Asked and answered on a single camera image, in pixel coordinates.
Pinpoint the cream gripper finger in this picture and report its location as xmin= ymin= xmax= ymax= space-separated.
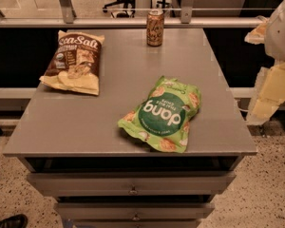
xmin=246 ymin=62 xmax=285 ymax=125
xmin=244 ymin=16 xmax=269 ymax=45

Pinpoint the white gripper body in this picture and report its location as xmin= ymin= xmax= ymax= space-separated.
xmin=264 ymin=0 xmax=285 ymax=61

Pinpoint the orange soda can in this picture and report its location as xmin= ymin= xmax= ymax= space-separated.
xmin=146 ymin=9 xmax=164 ymax=47

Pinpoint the green dang chip bag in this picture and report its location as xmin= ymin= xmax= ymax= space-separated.
xmin=118 ymin=76 xmax=201 ymax=153

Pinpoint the brown sea salt chip bag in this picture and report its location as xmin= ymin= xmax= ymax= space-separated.
xmin=40 ymin=30 xmax=105 ymax=95

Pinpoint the grey upper drawer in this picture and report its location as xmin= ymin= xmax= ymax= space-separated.
xmin=28 ymin=171 xmax=236 ymax=197

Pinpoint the grey drawer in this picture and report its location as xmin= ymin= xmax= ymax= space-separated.
xmin=28 ymin=171 xmax=236 ymax=197
xmin=55 ymin=202 xmax=214 ymax=221

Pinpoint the black office chair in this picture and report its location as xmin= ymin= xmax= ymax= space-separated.
xmin=103 ymin=0 xmax=135 ymax=18

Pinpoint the grey lower drawer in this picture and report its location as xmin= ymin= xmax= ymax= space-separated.
xmin=55 ymin=202 xmax=214 ymax=221

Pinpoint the black shoe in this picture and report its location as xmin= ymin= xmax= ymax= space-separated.
xmin=0 ymin=214 xmax=28 ymax=228

